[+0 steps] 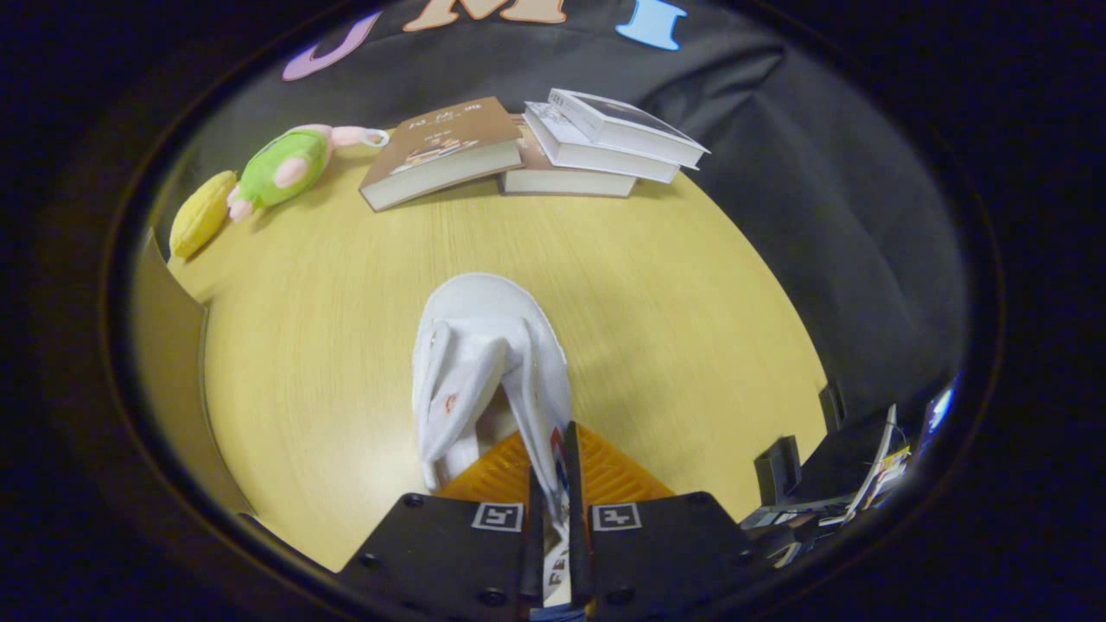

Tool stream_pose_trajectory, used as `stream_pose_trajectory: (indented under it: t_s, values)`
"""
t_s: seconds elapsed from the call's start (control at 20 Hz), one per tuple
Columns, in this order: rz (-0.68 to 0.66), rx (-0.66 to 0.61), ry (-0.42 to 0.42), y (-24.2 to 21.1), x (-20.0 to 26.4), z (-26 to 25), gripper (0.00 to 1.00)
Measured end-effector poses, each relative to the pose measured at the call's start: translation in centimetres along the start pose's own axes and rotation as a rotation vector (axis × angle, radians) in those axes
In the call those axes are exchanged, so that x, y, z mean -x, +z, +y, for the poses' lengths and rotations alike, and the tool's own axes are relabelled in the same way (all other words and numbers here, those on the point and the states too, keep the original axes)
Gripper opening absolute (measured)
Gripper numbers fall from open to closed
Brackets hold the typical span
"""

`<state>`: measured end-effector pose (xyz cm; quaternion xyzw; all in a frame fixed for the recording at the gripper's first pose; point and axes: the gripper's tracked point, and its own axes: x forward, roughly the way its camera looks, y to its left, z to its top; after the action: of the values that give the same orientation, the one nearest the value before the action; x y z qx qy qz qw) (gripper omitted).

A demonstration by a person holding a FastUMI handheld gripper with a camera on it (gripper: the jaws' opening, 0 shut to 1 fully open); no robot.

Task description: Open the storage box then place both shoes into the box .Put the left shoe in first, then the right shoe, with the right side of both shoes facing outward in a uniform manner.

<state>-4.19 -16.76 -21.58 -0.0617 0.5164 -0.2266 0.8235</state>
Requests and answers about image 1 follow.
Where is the black equipment case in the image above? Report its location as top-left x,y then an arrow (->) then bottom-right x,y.
741,415 -> 899,567

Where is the thin white book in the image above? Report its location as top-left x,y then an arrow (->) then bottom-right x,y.
548,87 -> 711,170

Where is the black backdrop cloth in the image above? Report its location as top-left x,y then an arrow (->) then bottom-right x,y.
199,0 -> 969,424

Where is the brown cover book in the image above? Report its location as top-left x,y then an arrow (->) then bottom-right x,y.
359,97 -> 525,213

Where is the black upright block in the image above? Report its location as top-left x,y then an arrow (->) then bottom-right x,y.
754,435 -> 804,507
818,383 -> 847,433

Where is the white canvas shoe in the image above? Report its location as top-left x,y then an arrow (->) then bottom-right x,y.
410,273 -> 575,610

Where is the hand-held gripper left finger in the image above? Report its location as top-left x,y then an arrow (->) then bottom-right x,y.
337,430 -> 547,622

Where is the cardboard storage box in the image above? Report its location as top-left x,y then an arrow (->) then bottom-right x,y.
130,229 -> 256,519

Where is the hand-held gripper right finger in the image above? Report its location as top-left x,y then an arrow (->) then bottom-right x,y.
563,421 -> 766,622

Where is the yellow plush toy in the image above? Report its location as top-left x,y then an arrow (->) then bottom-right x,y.
168,170 -> 238,260

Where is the green and pink plush toy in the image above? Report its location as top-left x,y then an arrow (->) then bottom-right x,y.
226,124 -> 390,223

